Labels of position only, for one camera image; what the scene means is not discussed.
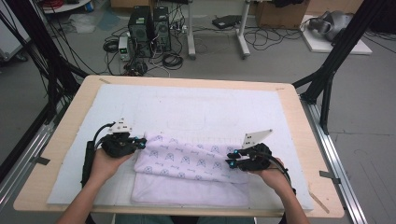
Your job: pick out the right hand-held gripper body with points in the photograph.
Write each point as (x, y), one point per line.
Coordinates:
(258, 158)

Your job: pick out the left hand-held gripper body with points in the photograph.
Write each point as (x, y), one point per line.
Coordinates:
(118, 144)

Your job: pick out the light pink towel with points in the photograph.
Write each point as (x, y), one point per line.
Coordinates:
(186, 174)

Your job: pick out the person's right hand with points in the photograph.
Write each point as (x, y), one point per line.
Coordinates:
(277, 179)

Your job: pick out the person's left hand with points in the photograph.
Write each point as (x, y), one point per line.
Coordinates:
(104, 169)

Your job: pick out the white grid mat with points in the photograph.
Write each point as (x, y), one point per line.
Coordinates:
(218, 102)

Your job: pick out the beige tape piece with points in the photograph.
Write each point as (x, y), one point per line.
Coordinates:
(105, 81)

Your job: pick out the grey tape strip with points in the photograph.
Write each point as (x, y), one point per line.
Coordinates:
(42, 160)
(330, 176)

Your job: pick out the white power supply unit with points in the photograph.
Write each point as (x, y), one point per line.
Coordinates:
(124, 48)

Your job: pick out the large black computer tower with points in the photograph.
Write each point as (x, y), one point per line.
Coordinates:
(140, 31)

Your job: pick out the slim black computer tower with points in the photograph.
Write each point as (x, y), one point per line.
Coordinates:
(162, 29)

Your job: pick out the white stand leg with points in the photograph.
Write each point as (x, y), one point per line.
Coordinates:
(191, 37)
(242, 34)

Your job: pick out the clear plastic sheet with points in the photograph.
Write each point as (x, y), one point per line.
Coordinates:
(82, 24)

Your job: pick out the white floor platform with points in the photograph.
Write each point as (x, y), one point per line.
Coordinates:
(320, 46)

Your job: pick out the flat black box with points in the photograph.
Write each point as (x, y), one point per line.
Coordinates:
(226, 21)

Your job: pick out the large cardboard box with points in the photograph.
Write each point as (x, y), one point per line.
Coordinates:
(280, 17)

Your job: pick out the round white table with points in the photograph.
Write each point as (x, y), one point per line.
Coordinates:
(62, 7)

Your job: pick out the grey rounded device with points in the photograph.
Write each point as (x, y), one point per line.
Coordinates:
(333, 21)

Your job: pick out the aluminium frame rail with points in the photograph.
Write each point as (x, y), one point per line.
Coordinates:
(330, 146)
(28, 155)

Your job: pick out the black frame strut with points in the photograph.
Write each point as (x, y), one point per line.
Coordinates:
(40, 40)
(342, 43)

